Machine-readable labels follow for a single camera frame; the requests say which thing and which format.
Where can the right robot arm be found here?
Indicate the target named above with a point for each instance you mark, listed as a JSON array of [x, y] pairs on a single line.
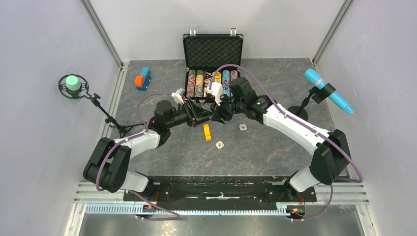
[[329, 150]]

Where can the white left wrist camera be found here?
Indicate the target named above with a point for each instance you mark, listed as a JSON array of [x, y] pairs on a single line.
[[178, 96]]

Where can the green microphone on stand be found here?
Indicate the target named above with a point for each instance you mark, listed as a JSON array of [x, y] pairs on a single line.
[[76, 87]]

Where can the red poker chip near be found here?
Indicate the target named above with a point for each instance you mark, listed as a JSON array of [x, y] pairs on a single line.
[[219, 144]]

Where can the red 100 poker chip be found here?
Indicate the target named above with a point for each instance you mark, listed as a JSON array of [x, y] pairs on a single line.
[[243, 127]]

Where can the blue microphone on stand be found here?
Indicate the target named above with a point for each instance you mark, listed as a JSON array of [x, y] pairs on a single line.
[[320, 91]]

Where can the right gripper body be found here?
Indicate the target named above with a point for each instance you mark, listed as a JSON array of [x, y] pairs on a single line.
[[228, 107]]

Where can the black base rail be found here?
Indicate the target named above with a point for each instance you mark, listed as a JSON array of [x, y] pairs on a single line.
[[223, 192]]

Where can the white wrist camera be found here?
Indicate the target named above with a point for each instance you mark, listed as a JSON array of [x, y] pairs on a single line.
[[178, 96], [216, 90]]

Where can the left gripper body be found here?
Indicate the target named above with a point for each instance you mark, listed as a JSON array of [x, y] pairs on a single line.
[[179, 117]]

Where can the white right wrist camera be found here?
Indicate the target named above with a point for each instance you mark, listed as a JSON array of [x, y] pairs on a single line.
[[216, 90]]

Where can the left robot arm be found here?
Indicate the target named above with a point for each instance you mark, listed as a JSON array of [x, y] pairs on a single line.
[[108, 165]]

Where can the blue orange toy car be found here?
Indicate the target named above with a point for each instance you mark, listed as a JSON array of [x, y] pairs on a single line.
[[142, 81]]

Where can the yellow dealer button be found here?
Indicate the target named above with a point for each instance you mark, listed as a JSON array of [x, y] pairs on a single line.
[[218, 77]]

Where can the black poker chip case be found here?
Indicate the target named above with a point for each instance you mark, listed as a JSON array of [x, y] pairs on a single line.
[[204, 54]]

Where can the yellow arch block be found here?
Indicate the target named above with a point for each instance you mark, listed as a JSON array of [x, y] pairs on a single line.
[[207, 132]]

